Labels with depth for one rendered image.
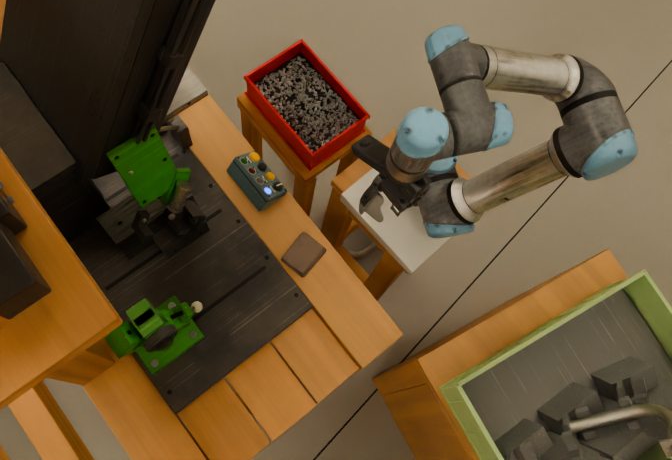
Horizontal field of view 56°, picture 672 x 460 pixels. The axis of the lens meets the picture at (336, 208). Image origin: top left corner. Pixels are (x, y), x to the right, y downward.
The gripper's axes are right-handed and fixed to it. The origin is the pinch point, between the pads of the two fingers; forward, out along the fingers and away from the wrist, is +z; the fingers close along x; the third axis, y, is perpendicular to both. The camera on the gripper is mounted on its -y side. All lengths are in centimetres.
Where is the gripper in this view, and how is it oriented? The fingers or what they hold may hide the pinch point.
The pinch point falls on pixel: (380, 194)
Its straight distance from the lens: 131.3
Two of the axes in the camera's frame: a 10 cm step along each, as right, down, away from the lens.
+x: 7.7, -5.7, 2.8
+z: -1.0, 3.2, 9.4
